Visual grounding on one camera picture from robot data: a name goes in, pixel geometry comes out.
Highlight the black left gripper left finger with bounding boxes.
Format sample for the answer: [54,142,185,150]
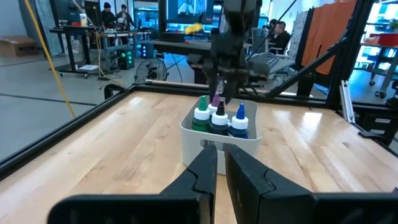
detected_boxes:
[160,144,219,224]

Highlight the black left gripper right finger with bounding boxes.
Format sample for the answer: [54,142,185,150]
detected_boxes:
[224,145,315,224]

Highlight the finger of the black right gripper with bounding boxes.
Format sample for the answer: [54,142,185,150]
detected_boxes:
[224,72,242,105]
[207,69,223,95]

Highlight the large purple-tipped coloring bottle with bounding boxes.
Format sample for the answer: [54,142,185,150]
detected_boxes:
[207,92,222,114]

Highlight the light grey plastic bin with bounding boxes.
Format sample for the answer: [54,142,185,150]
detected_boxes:
[179,96,262,175]

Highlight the large green-tipped coloring bottle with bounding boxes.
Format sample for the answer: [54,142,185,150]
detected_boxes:
[191,95,211,133]

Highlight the large black-tipped coloring bottle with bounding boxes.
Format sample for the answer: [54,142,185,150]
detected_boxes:
[208,99,230,136]

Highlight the large blue-tipped coloring bottle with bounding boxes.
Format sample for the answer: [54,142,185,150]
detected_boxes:
[228,103,249,139]

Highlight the grey office chair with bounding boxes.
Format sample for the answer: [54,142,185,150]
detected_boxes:
[250,27,271,54]

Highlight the computer keyboard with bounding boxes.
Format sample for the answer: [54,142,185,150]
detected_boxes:
[248,52,296,78]

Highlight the black workbench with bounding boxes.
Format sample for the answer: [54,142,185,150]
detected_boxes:
[152,40,215,57]

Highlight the person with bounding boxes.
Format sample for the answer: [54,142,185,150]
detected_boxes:
[99,2,116,30]
[115,4,135,29]
[270,21,292,55]
[266,18,278,35]

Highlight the large display screen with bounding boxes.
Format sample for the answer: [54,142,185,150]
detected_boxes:
[166,0,215,24]

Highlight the black floor fan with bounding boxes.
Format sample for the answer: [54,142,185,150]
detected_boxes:
[134,57,169,84]

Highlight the computer tower green lights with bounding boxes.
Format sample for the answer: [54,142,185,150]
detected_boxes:
[117,46,136,71]

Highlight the orange curtain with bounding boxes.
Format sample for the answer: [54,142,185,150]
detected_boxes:
[301,0,358,76]

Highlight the silver aluminium bar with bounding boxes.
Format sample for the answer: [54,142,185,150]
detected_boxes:
[340,80,356,124]

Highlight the black standing desk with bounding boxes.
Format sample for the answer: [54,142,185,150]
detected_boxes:
[49,26,103,78]

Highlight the red storage bin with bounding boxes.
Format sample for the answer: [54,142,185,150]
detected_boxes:
[377,32,398,47]

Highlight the cardboard box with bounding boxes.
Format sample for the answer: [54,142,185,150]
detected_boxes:
[0,35,38,58]

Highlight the thin yellow cable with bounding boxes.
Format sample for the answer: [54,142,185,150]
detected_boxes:
[73,0,122,85]

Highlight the black aluminium table frame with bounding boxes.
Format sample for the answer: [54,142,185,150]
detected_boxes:
[0,0,398,182]

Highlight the thick yellow cable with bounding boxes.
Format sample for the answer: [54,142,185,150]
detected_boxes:
[24,0,76,118]

